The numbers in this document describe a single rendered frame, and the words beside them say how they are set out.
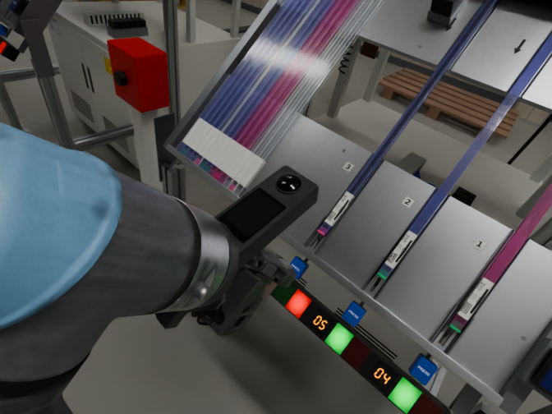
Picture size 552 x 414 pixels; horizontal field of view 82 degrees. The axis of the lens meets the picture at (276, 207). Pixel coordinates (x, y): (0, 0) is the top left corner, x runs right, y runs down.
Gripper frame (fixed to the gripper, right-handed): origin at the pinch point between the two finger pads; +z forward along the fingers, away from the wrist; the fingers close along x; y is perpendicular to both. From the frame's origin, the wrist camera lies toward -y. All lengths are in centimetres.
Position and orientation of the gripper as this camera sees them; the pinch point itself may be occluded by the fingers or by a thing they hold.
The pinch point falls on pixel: (282, 260)
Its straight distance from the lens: 42.8
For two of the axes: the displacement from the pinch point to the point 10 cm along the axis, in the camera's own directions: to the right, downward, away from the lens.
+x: 7.4, 5.4, -4.0
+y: -5.9, 8.1, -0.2
